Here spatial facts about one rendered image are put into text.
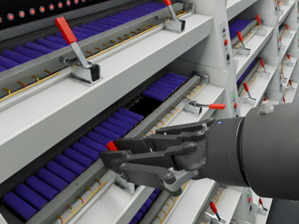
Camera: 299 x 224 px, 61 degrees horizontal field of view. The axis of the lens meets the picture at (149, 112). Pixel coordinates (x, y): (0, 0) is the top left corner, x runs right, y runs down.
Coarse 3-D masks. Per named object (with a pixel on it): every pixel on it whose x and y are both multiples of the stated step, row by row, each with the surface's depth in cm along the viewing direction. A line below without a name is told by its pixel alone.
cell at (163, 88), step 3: (153, 84) 69; (156, 84) 69; (153, 87) 69; (156, 87) 69; (159, 87) 68; (162, 87) 68; (165, 87) 68; (162, 90) 68; (165, 90) 67; (168, 90) 67; (171, 90) 67; (171, 93) 67
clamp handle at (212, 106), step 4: (196, 104) 61; (200, 104) 61; (204, 104) 60; (208, 104) 60; (212, 104) 59; (216, 104) 58; (220, 104) 58; (224, 104) 57; (212, 108) 59; (216, 108) 58; (220, 108) 57
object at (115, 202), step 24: (192, 72) 74; (216, 72) 71; (216, 96) 69; (192, 120) 60; (96, 192) 43; (120, 192) 43; (144, 192) 45; (72, 216) 39; (96, 216) 39; (120, 216) 39
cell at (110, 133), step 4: (96, 128) 54; (100, 128) 53; (104, 128) 53; (96, 132) 54; (100, 132) 53; (104, 132) 53; (108, 132) 52; (112, 132) 52; (108, 136) 52; (112, 136) 52; (116, 136) 51; (120, 136) 52
